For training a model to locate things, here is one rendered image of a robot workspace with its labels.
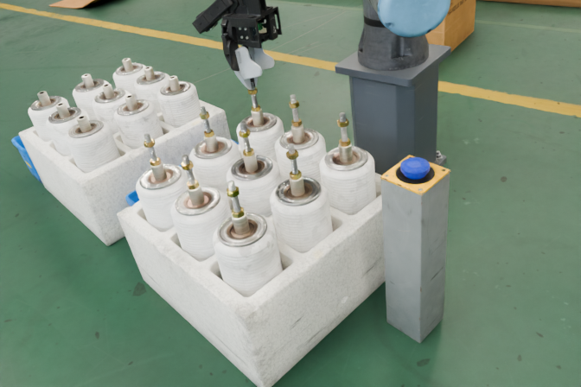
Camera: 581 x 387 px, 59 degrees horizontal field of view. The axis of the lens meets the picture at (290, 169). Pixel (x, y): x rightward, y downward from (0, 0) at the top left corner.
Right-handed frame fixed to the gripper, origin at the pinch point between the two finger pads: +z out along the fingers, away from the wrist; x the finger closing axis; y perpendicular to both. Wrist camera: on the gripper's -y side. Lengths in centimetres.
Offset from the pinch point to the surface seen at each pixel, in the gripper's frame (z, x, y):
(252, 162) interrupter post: 7.4, -15.0, 10.0
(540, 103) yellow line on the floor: 34, 73, 44
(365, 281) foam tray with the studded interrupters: 29.6, -13.5, 29.5
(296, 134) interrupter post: 7.4, -4.0, 12.5
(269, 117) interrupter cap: 8.9, 2.1, 1.9
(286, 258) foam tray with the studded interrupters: 17.2, -24.6, 21.6
